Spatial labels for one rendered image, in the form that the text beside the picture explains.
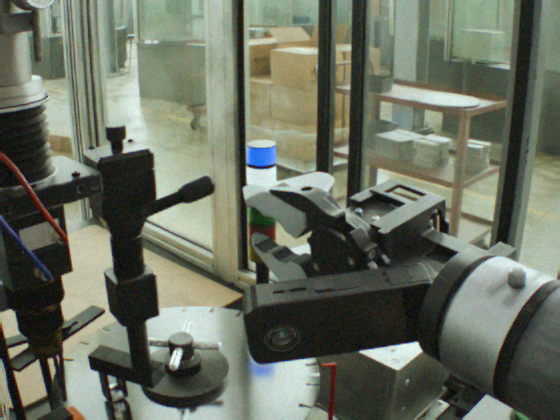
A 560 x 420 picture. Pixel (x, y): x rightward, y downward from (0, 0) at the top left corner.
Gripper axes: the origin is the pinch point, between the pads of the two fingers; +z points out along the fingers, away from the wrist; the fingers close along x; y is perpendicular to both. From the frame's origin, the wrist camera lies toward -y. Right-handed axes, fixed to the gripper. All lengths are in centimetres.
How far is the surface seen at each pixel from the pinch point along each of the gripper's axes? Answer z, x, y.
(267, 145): 33.8, -9.6, 24.5
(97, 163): 11.5, 4.9, -7.6
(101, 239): 106, -49, 14
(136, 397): 16.2, -24.9, -10.1
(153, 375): 11.3, -18.9, -8.6
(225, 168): 66, -26, 34
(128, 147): 13.0, 4.8, -4.0
